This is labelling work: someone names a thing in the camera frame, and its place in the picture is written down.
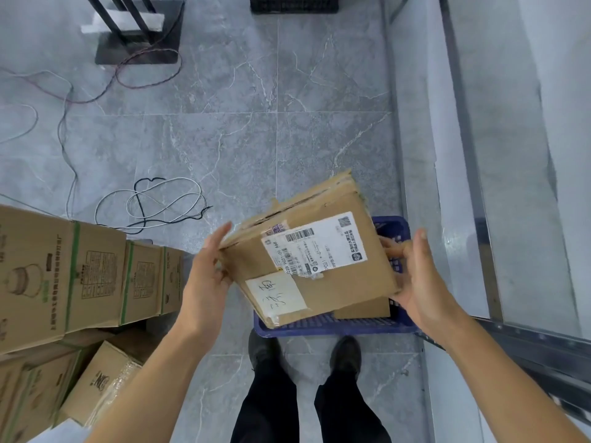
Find person's right hand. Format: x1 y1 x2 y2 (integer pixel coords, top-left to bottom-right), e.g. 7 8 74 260
379 229 463 343

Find person's left hand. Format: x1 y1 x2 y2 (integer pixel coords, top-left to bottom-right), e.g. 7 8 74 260
178 221 234 338

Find labelled cardboard parcel box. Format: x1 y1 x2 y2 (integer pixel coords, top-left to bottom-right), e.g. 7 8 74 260
219 169 400 329

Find person's left forearm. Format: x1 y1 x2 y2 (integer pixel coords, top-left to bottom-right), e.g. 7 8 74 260
87 318 219 443

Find person's right forearm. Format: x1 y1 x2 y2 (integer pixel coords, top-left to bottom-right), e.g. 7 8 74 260
416 316 591 443

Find plain small cardboard box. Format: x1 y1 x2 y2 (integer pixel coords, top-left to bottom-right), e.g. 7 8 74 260
332 297 391 320

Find black left shoe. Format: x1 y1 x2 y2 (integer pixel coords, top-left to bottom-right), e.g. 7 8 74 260
248 329 283 380

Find black shoe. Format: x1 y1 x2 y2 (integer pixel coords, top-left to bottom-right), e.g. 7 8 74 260
248 329 283 380
330 336 362 382

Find blue plastic basket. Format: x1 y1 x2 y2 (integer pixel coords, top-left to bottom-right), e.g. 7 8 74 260
252 216 424 338

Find black right shoe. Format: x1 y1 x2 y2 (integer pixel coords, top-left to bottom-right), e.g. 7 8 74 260
330 336 362 382

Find dark metal floor track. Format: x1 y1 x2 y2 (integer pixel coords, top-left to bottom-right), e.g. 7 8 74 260
416 315 591 427

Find black trousers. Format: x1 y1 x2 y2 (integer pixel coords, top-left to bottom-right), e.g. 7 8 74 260
230 362 392 443

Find taped cardboard box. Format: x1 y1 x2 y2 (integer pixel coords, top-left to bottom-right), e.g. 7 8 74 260
54 340 145 428

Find black metal stand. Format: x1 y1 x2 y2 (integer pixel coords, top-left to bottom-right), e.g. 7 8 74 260
84 0 186 65

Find printed cardboard carton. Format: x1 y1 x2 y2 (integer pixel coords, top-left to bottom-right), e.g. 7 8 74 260
0 340 95 443

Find black plastic crate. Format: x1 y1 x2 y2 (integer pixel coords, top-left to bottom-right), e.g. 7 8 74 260
249 0 340 15

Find white looped cable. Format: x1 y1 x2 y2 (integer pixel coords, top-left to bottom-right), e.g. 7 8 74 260
94 177 204 229

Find black cable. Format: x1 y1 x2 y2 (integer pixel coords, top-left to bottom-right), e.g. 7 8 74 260
126 177 213 235

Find small green-strapped cardboard carton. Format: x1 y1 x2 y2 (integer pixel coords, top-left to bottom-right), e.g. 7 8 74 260
120 241 186 327

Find large green-strapped cardboard carton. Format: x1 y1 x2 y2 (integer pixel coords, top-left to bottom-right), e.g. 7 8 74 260
0 205 128 356

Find grey cable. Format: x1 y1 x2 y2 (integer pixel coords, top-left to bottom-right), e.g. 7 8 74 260
0 68 80 220

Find red twisted cable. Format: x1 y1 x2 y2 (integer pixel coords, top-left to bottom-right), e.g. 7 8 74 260
0 48 182 105

